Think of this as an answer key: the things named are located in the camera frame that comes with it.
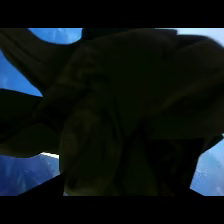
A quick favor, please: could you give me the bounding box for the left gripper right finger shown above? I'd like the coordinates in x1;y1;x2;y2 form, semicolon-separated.
146;137;206;197

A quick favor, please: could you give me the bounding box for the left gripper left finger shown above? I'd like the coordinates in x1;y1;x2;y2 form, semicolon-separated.
18;172;67;197

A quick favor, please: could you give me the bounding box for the dark olive garment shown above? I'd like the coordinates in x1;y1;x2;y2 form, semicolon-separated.
0;27;224;197

